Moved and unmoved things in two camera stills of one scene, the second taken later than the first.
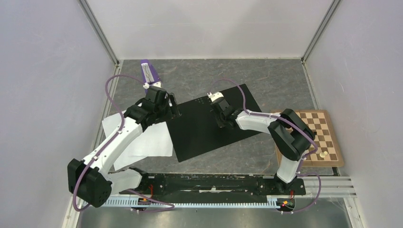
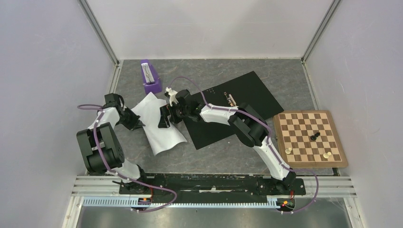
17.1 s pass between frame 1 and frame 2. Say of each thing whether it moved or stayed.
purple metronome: stayed
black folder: moved
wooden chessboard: stayed
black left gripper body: moved
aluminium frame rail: stayed
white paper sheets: moved
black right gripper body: moved
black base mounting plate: stayed
